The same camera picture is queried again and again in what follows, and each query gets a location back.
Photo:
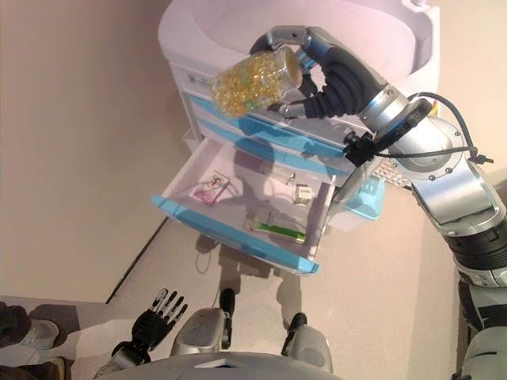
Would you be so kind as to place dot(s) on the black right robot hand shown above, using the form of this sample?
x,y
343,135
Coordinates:
x,y
344,87

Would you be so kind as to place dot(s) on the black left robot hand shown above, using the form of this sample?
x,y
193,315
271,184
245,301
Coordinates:
x,y
150,328

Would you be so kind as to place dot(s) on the clear bottle of yellow capsules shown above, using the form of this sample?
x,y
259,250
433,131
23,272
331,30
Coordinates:
x,y
253,83

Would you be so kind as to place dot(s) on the white drawer with blue front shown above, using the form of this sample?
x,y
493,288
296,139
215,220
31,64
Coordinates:
x,y
237,198

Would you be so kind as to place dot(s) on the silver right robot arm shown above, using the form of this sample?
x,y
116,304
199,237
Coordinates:
x,y
443,166

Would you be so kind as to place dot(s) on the clear plastic medicine pouch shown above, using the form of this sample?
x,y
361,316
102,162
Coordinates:
x,y
283,172

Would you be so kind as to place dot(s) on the pink white medicine box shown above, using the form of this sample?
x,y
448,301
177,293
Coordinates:
x,y
210,188

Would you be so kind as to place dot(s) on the green white medicine box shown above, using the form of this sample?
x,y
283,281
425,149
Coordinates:
x,y
277,229

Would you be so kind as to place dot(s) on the white mesh basket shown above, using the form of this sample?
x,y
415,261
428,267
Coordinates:
x,y
390,174

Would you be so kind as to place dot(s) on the blue lidded waste bin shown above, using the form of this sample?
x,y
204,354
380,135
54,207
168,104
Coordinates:
x,y
368,206

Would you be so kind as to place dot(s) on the white blue medical cart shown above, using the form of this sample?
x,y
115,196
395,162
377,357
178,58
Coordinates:
x,y
237,23

